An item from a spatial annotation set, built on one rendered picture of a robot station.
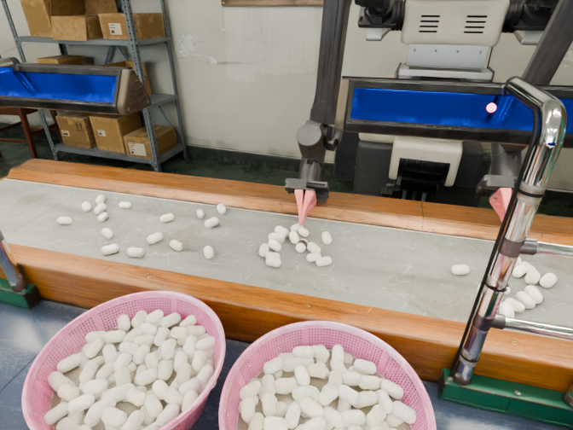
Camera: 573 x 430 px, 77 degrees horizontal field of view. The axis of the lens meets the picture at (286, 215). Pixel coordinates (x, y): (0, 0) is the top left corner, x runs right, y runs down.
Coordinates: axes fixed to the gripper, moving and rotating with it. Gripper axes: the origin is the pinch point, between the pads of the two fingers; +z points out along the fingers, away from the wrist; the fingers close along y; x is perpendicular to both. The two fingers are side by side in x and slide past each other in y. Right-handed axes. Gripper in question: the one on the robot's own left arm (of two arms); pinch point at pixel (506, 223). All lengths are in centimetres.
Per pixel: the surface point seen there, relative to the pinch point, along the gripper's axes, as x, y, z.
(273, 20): 109, -107, -175
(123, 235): -4, -82, 14
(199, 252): -4, -62, 16
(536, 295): -5.1, 2.7, 14.8
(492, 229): 9.0, 0.2, -1.6
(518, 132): -31.3, -9.7, -0.8
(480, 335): -21.7, -11.2, 24.7
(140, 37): 95, -194, -145
